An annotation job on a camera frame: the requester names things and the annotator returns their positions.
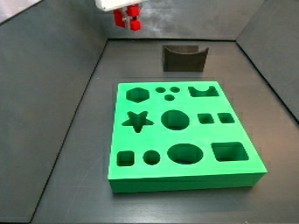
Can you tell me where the green shape-sorting board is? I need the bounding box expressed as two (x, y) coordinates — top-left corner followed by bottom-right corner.
(107, 81), (268, 193)

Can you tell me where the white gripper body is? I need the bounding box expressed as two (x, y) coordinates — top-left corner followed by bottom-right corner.
(95, 0), (146, 11)

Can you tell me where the black curved holder stand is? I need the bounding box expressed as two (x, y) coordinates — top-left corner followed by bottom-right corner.
(163, 45), (210, 72)

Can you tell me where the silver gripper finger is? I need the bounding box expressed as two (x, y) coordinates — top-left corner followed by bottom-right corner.
(121, 7), (130, 28)

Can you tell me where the red double-square block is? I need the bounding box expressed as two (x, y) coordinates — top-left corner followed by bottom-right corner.
(114, 4), (142, 32)

